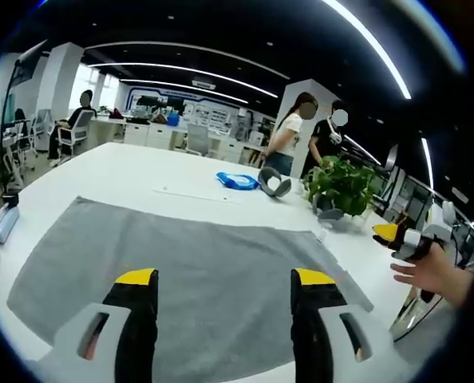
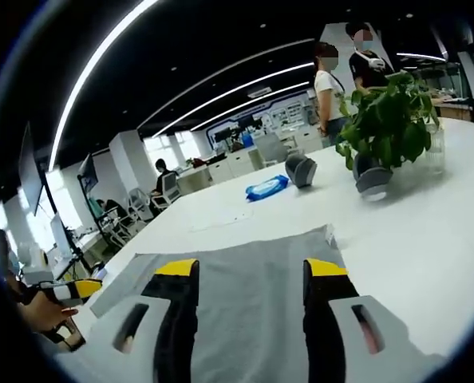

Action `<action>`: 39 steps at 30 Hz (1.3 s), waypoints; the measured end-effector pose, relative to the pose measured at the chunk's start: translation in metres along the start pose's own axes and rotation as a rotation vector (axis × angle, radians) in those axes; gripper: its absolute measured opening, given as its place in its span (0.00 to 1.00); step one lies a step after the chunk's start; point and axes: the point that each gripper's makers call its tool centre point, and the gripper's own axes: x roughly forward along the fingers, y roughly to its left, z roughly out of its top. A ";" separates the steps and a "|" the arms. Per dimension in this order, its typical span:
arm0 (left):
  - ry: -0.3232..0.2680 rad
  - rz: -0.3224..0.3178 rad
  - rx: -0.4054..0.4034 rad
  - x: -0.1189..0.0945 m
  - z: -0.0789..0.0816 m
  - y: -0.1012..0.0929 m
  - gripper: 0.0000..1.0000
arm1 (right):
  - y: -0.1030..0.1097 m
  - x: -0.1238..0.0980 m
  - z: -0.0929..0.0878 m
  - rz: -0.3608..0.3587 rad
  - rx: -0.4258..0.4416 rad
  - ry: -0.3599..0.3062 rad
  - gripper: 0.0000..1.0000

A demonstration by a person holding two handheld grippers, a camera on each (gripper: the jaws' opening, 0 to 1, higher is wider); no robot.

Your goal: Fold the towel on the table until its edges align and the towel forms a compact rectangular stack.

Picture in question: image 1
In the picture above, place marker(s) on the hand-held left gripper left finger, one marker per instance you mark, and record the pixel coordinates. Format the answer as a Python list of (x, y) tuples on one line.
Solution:
[(101, 331)]

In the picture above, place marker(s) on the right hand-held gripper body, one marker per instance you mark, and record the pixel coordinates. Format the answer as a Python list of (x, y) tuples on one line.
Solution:
[(432, 227)]

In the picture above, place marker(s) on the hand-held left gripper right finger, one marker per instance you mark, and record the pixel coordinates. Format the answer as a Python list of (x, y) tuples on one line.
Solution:
[(325, 331)]

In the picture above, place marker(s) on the grey towel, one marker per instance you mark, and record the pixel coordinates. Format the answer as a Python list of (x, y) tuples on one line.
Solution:
[(189, 275)]

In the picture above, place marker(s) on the person's right hand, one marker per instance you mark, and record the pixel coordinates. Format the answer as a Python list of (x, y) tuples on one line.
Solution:
[(428, 271)]

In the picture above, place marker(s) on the green potted plant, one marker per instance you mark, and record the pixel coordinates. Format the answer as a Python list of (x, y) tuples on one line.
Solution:
[(340, 185)]

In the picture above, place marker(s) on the white pillar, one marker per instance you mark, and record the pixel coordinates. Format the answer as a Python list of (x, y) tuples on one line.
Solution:
[(59, 77), (306, 123)]

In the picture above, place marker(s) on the pale blue pouch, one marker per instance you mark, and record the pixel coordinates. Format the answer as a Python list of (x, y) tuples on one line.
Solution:
[(3, 224)]

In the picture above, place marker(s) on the blue wet wipes packet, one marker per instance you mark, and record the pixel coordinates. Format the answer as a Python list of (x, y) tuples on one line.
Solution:
[(238, 180)]

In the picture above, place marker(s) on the white table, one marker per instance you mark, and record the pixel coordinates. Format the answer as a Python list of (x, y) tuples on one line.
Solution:
[(141, 171)]

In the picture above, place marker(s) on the white office chair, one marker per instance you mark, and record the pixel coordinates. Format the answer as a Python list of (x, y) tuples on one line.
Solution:
[(197, 139), (11, 159), (75, 133)]

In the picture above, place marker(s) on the white office desk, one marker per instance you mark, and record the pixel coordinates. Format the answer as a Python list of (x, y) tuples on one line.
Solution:
[(141, 133)]

